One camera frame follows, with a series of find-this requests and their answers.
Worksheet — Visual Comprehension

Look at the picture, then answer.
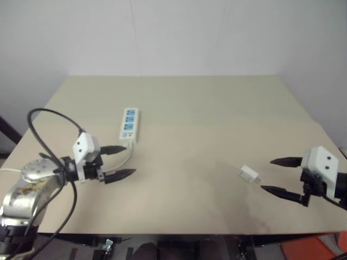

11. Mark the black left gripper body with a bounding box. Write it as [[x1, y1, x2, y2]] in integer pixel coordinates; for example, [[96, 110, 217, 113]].
[[82, 153, 106, 183]]

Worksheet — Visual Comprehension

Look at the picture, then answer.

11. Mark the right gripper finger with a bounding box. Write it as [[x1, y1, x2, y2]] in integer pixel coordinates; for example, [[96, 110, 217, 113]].
[[269, 156, 303, 168], [260, 185, 306, 204]]

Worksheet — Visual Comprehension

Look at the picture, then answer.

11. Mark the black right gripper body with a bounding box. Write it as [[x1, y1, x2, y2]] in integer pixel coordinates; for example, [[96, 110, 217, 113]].
[[299, 167, 328, 208]]

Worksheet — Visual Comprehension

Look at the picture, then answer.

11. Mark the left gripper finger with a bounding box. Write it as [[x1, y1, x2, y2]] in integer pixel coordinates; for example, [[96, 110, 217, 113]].
[[104, 168, 137, 185], [100, 145, 128, 157]]

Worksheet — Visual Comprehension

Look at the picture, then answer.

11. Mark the white power strip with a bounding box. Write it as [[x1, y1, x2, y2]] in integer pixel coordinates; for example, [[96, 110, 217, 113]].
[[117, 107, 139, 143]]

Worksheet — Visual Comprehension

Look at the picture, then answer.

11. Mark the white plug adapter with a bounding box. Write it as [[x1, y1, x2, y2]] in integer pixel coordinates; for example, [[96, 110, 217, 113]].
[[237, 165, 262, 186]]

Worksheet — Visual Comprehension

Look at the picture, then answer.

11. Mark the orange object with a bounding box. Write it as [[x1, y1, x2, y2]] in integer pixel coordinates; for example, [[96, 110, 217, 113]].
[[280, 235, 347, 260]]

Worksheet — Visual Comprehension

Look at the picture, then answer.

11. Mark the metal clamp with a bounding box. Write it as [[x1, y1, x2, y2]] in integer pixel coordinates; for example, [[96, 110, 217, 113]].
[[101, 239, 114, 256]]

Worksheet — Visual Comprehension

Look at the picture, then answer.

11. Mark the dark rounded shape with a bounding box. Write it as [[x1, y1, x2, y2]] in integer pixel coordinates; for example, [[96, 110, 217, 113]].
[[132, 242, 158, 260]]

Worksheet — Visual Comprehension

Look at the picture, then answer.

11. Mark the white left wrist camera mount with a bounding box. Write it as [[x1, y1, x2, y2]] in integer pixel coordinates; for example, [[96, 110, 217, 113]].
[[72, 132, 101, 185]]

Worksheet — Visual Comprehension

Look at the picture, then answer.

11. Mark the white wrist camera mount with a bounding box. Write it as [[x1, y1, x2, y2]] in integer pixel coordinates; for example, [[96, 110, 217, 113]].
[[301, 146, 340, 200], [72, 132, 101, 185]]

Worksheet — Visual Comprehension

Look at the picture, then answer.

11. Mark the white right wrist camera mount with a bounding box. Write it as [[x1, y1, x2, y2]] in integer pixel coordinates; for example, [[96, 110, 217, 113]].
[[301, 146, 340, 200]]

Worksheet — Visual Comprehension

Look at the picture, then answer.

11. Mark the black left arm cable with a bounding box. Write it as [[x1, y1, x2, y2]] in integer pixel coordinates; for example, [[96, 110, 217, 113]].
[[27, 108, 83, 260]]

